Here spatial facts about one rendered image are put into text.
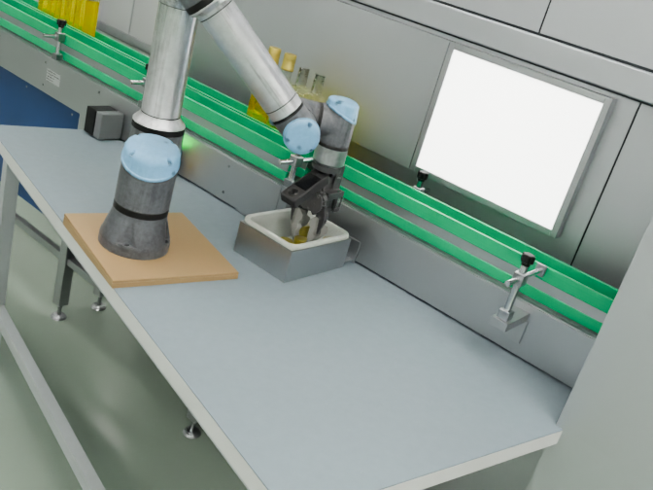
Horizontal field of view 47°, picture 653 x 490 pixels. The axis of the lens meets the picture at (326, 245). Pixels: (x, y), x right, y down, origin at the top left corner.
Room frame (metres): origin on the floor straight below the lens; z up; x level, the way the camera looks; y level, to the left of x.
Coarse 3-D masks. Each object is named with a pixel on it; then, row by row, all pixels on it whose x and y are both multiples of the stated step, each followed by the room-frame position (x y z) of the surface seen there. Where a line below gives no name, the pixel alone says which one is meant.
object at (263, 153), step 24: (0, 0) 2.65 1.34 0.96; (0, 24) 2.63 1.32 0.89; (24, 24) 2.55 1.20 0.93; (48, 24) 2.48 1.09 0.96; (48, 48) 2.46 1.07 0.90; (72, 48) 2.39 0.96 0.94; (96, 72) 2.31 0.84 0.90; (120, 72) 2.24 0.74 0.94; (192, 120) 2.05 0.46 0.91; (216, 120) 2.00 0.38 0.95; (240, 144) 1.94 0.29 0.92; (264, 144) 1.89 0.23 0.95; (264, 168) 1.88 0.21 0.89
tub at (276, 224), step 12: (252, 216) 1.66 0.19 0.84; (264, 216) 1.70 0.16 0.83; (276, 216) 1.73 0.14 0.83; (288, 216) 1.77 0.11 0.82; (312, 216) 1.79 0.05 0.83; (264, 228) 1.60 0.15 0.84; (276, 228) 1.74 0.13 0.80; (288, 228) 1.77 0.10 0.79; (336, 228) 1.75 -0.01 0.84; (276, 240) 1.57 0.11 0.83; (324, 240) 1.64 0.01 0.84; (336, 240) 1.68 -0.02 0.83
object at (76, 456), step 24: (0, 192) 1.99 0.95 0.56; (0, 216) 1.97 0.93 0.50; (0, 240) 1.97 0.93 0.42; (0, 264) 1.98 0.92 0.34; (0, 288) 1.98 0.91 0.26; (0, 312) 1.94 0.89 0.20; (0, 336) 1.99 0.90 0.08; (24, 360) 1.75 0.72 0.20; (48, 408) 1.59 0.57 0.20; (72, 432) 1.53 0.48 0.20; (72, 456) 1.45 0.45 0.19; (96, 480) 1.39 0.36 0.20
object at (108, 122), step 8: (88, 112) 2.15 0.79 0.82; (96, 112) 2.14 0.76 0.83; (104, 112) 2.14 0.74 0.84; (112, 112) 2.17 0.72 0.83; (120, 112) 2.19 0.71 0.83; (88, 120) 2.15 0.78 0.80; (96, 120) 2.13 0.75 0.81; (104, 120) 2.13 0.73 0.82; (112, 120) 2.15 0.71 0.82; (120, 120) 2.17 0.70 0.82; (88, 128) 2.15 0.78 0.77; (96, 128) 2.13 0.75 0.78; (104, 128) 2.13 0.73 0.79; (112, 128) 2.15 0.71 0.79; (120, 128) 2.18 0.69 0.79; (96, 136) 2.12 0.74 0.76; (104, 136) 2.13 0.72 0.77; (112, 136) 2.16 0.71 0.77
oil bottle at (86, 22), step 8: (80, 0) 2.56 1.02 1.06; (88, 0) 2.55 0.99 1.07; (96, 0) 2.58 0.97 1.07; (80, 8) 2.56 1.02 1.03; (88, 8) 2.56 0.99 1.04; (96, 8) 2.58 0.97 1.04; (80, 16) 2.56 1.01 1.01; (88, 16) 2.56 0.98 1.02; (96, 16) 2.58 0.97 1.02; (80, 24) 2.55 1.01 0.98; (88, 24) 2.56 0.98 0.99; (88, 32) 2.57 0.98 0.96
